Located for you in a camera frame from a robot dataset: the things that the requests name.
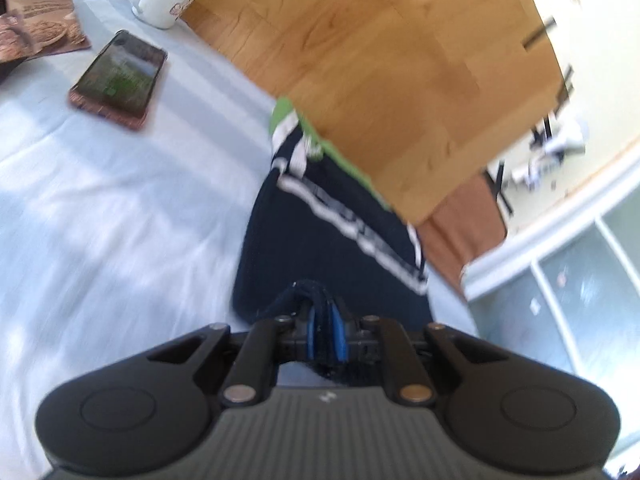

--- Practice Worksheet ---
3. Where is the white power strip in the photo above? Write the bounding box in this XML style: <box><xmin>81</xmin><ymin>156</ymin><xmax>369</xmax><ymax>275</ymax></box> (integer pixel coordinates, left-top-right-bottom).
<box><xmin>547</xmin><ymin>119</ymin><xmax>587</xmax><ymax>157</ymax></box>

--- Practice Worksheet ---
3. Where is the wood-grain wall panel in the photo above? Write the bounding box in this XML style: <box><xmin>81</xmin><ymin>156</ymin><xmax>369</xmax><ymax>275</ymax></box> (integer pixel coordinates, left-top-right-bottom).
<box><xmin>177</xmin><ymin>0</ymin><xmax>566</xmax><ymax>226</ymax></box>

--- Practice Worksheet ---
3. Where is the white charger plug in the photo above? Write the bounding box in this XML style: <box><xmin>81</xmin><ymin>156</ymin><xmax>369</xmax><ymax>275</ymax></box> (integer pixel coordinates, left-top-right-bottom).
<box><xmin>510</xmin><ymin>152</ymin><xmax>547</xmax><ymax>192</ymax></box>

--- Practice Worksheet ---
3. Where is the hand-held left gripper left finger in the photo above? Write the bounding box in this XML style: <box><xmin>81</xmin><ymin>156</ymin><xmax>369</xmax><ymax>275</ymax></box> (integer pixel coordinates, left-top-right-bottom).
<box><xmin>147</xmin><ymin>300</ymin><xmax>323</xmax><ymax>408</ymax></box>

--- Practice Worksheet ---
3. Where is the blue striped bed sheet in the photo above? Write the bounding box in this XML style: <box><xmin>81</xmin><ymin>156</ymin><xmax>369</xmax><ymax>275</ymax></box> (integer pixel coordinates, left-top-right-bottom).
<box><xmin>0</xmin><ymin>0</ymin><xmax>481</xmax><ymax>461</ymax></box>

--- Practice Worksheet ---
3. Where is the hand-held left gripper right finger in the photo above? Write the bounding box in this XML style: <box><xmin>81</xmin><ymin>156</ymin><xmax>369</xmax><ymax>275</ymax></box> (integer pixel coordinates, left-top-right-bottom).
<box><xmin>322</xmin><ymin>300</ymin><xmax>506</xmax><ymax>408</ymax></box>

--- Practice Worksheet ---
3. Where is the brown perforated seat cushion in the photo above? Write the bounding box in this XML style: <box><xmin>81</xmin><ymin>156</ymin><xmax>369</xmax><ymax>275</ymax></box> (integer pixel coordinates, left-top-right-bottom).
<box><xmin>415</xmin><ymin>172</ymin><xmax>508</xmax><ymax>291</ymax></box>

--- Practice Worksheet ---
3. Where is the smartphone in rose gold case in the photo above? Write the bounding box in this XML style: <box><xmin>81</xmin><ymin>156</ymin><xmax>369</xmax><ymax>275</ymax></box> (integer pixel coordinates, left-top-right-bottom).
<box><xmin>68</xmin><ymin>30</ymin><xmax>168</xmax><ymax>132</ymax></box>

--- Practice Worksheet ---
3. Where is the green and navy knit sweater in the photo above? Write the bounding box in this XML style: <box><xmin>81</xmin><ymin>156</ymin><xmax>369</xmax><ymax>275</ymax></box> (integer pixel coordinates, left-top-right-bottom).
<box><xmin>231</xmin><ymin>97</ymin><xmax>435</xmax><ymax>336</ymax></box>

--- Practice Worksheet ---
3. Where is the black adhesive tape cross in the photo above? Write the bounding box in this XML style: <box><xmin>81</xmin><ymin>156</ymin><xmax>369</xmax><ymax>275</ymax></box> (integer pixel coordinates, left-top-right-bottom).
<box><xmin>482</xmin><ymin>159</ymin><xmax>515</xmax><ymax>217</ymax></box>

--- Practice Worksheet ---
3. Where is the white window frame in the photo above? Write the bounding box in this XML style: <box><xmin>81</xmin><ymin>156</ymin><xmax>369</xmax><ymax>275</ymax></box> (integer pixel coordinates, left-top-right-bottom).
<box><xmin>460</xmin><ymin>145</ymin><xmax>640</xmax><ymax>461</ymax></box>

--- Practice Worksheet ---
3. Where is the brown printed booklet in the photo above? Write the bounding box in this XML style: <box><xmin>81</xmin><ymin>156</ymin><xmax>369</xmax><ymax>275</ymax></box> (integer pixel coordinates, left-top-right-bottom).
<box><xmin>0</xmin><ymin>0</ymin><xmax>92</xmax><ymax>63</ymax></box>

